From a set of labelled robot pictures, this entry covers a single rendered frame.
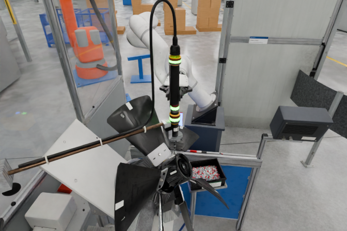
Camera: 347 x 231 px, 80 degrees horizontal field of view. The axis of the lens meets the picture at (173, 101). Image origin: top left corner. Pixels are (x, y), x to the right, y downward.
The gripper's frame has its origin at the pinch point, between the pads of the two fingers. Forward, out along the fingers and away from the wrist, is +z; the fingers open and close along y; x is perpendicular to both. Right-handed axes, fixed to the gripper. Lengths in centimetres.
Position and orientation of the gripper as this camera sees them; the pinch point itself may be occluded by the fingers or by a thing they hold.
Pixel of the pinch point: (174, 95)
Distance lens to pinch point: 81.0
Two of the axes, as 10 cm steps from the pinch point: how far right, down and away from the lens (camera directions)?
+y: -9.9, -0.6, 0.9
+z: -1.1, 5.1, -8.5
